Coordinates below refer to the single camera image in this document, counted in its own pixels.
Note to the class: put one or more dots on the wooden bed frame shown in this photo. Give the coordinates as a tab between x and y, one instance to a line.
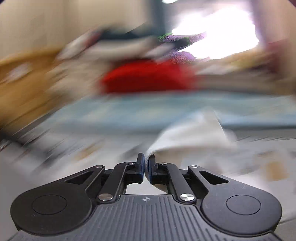
28	98

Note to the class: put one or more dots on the red folded blanket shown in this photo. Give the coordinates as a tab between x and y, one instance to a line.
148	76

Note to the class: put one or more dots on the light blue patterned quilt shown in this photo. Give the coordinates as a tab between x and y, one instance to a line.
154	112

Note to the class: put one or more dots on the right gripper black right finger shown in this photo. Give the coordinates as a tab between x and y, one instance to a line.
227	205

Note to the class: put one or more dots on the white shirt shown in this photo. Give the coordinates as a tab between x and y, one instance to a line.
198	132

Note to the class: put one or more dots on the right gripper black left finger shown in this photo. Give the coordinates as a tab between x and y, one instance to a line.
65	204

